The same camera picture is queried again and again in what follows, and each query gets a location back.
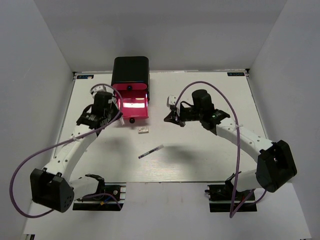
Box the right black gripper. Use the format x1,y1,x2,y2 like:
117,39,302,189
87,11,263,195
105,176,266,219
164,105,204,127

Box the pink drawer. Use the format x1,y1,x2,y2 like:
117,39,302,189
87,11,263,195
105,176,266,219
117,90,149,124
112,82,148,91

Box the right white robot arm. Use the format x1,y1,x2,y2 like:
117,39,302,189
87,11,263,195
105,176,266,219
164,89,298,200

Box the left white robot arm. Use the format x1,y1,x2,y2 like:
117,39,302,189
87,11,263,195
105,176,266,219
30,91,122,213

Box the purple gel pen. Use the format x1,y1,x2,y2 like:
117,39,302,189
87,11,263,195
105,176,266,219
138,144,164,159

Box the white eraser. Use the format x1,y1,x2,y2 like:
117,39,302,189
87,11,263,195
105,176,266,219
138,126,149,134

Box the black drawer cabinet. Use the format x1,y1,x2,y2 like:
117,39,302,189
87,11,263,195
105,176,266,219
111,56,150,101

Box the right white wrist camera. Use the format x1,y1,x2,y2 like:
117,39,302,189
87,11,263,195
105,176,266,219
166,95,178,108

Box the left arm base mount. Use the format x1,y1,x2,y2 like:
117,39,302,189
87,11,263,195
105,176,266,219
72,182,127,212

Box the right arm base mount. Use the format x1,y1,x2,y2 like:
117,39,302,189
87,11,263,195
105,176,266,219
204,172,260,213

